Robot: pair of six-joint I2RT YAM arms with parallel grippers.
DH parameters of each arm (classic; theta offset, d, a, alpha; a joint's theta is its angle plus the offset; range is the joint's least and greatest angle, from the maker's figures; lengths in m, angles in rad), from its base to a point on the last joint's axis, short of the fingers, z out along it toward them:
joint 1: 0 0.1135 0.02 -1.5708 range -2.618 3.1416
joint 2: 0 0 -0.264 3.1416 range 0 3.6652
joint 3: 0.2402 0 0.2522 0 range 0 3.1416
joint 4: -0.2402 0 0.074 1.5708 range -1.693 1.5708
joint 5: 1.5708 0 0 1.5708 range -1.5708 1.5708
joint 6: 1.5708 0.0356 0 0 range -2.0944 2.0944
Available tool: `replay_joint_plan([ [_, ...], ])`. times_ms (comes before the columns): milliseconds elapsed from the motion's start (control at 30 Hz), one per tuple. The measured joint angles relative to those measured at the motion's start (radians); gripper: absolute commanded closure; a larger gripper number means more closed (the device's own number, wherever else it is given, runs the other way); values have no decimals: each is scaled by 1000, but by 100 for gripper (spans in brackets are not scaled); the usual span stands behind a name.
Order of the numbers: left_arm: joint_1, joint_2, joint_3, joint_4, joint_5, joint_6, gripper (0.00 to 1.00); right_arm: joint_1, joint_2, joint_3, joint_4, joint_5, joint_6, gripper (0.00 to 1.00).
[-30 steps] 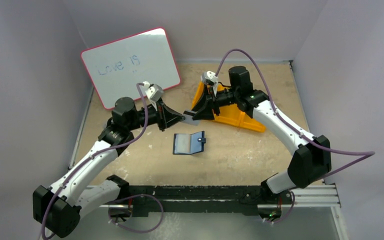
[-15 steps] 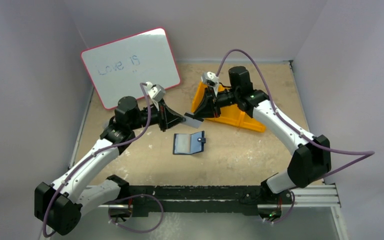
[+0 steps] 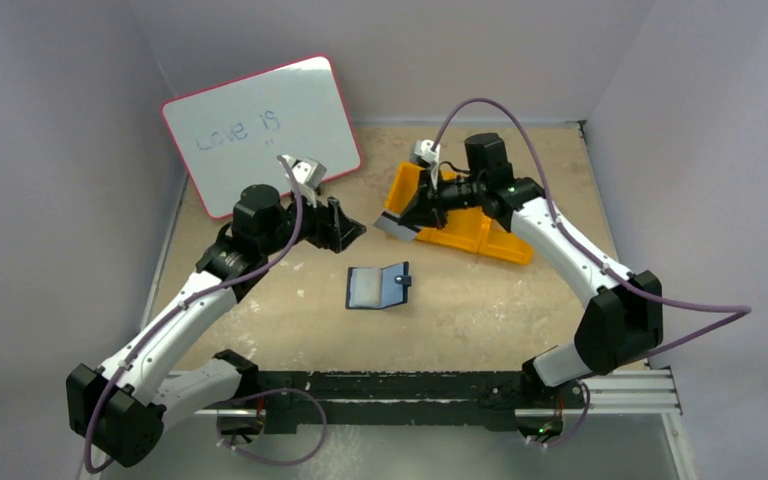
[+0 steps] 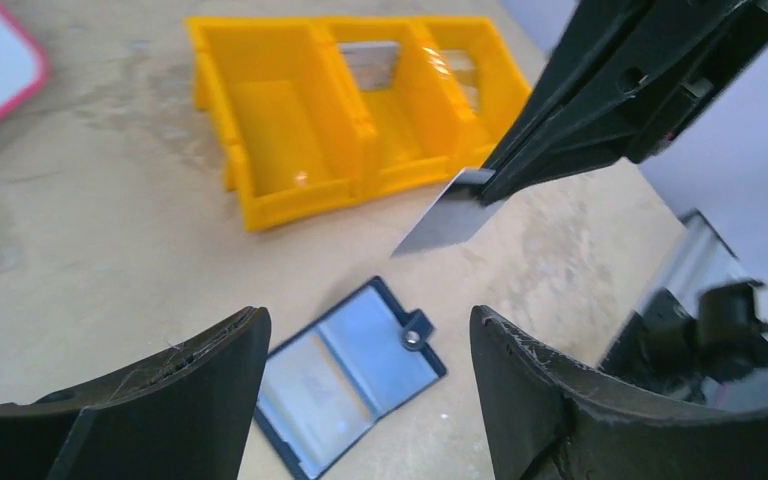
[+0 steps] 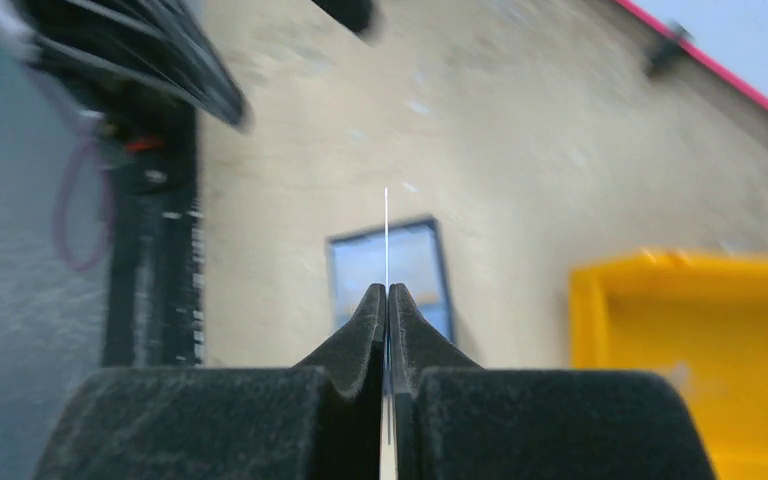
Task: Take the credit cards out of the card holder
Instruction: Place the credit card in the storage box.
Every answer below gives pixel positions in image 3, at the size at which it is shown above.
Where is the yellow plastic bin tray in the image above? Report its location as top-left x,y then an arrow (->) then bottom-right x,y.
384,162 -> 534,265

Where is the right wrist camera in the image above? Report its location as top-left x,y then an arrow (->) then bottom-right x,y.
409,139 -> 440,190

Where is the pink framed whiteboard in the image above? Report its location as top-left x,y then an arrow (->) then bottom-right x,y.
161,55 -> 362,219

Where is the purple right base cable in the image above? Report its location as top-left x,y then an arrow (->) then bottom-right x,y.
523,377 -> 591,452

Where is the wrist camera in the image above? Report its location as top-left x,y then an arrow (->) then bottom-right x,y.
409,139 -> 440,190
291,158 -> 327,194

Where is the blue leather card holder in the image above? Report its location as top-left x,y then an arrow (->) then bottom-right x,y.
345,261 -> 412,310

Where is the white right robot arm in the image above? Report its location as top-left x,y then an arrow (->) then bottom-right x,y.
395,133 -> 663,392

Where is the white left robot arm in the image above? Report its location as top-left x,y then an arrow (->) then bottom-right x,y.
66,185 -> 366,474

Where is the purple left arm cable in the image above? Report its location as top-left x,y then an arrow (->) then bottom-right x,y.
83,156 -> 306,476

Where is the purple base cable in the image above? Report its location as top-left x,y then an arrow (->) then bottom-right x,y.
214,386 -> 329,467
523,377 -> 591,452

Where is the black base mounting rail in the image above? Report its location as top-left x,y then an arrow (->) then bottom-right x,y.
225,371 -> 585,434

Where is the silver credit card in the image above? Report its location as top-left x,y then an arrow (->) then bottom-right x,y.
374,210 -> 421,242

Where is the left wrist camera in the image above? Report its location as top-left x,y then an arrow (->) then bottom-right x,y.
291,158 -> 327,194

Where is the aluminium frame rail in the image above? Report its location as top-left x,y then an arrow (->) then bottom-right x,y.
583,369 -> 682,415

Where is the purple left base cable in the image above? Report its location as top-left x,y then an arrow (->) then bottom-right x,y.
214,386 -> 329,467

